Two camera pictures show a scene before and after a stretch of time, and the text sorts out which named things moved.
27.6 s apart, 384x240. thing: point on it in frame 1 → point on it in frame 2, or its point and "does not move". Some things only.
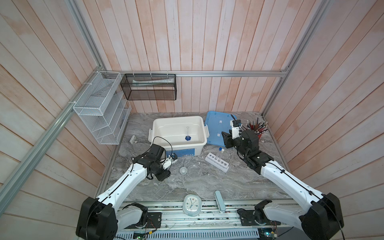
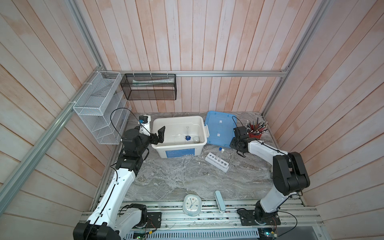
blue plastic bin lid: x=218 y=122 does not move
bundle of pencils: x=259 y=127 does not move
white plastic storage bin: x=184 y=136 does not move
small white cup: x=183 y=170 → x=196 y=139
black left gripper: x=164 y=174 → x=160 y=134
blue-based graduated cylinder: x=188 y=137 does not move
